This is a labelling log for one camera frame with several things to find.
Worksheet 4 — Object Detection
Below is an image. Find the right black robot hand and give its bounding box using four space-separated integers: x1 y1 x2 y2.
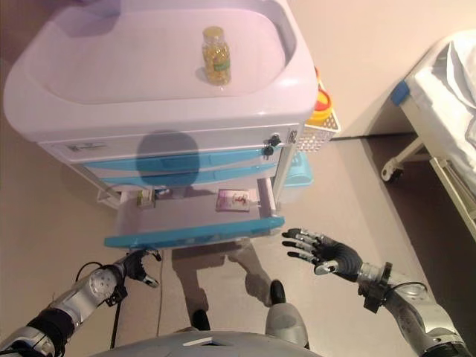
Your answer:
280 227 364 282

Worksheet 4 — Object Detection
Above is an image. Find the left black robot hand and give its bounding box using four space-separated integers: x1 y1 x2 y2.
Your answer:
121 247 161 289

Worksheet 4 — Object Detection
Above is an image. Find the blue front cart drawer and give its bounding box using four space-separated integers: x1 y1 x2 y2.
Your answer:
103 177 286 250
79 147 279 175
94 162 278 187

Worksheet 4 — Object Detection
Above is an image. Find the yellow capsule medicine bottle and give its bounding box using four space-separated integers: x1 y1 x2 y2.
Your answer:
202 25 232 86

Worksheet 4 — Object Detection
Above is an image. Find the green white medicine box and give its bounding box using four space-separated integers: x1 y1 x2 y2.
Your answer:
135 189 156 208

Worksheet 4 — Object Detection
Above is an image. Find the right silver robot leg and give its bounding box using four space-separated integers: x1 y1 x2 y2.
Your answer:
264 278 310 350

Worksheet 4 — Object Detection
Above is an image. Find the blue plastic side bin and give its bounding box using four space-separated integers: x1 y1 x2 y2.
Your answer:
283 151 315 205

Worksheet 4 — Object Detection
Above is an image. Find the white bed caster wheel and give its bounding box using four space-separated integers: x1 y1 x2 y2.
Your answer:
379 158 405 184

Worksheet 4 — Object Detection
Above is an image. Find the silver robot torso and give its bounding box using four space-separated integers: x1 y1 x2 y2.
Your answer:
109 325 312 357

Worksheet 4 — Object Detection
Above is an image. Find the pink purple packet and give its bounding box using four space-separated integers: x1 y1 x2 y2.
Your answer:
215 188 250 213

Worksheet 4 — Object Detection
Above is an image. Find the yellow sharps container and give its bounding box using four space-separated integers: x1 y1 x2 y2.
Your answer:
307 65 335 126

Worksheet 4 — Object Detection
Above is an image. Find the white medical cart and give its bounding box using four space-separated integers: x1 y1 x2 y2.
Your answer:
2 0 342 224

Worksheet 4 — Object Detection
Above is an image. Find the white bed sheet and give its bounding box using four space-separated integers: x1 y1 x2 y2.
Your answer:
414 30 476 187

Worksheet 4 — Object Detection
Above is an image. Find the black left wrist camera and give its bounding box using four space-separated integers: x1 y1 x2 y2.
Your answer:
106 284 128 306

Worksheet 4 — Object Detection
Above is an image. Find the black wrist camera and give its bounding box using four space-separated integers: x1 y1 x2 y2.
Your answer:
106 284 128 306
358 261 394 312

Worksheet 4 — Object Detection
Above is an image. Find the thin floor cable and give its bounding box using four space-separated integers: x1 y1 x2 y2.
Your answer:
154 248 165 335

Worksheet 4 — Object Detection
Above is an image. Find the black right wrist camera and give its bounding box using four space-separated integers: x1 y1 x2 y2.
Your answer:
358 261 394 312

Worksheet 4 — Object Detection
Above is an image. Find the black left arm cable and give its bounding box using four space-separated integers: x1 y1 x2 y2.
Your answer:
75 261 126 350

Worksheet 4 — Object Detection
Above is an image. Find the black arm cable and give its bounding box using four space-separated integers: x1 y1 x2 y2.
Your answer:
386 280 429 299
75 261 126 350

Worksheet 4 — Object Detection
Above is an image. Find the white wire side basket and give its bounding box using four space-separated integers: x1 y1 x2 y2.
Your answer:
96 184 126 206

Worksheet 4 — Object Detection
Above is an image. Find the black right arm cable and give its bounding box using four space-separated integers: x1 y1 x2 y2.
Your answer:
386 280 429 299

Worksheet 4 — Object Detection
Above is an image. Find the white bed side rail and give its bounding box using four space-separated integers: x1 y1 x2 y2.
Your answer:
428 155 476 241

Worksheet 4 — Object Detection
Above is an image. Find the white hospital bed frame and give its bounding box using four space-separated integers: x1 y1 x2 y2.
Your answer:
379 28 476 241

